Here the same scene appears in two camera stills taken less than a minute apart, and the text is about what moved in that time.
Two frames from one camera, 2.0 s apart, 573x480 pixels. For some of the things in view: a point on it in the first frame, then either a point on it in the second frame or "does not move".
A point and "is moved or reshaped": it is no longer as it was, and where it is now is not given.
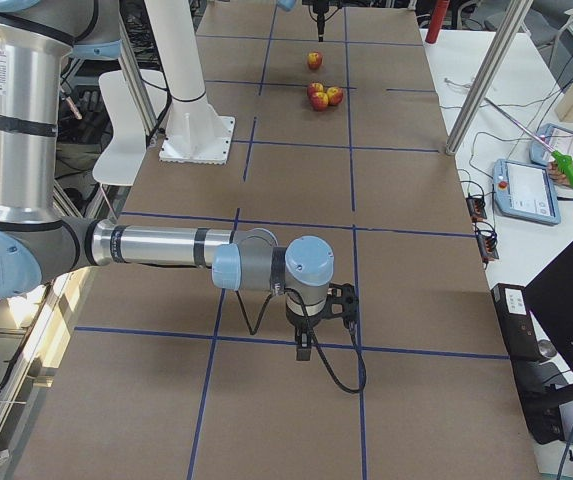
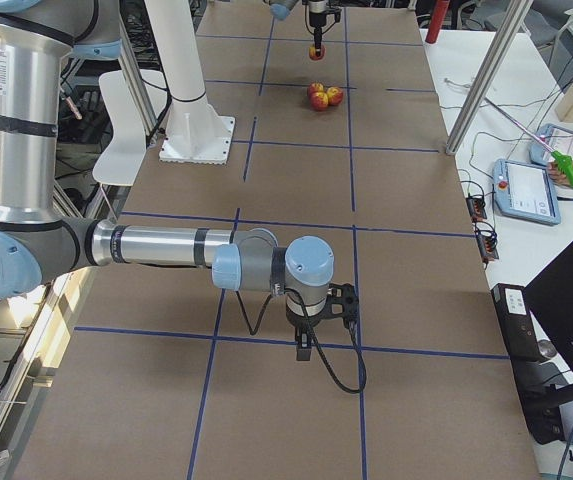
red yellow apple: x=315 y=60 is moved or reshaped
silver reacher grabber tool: x=564 y=160 does not move
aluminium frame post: x=514 y=16 does not move
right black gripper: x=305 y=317 does not move
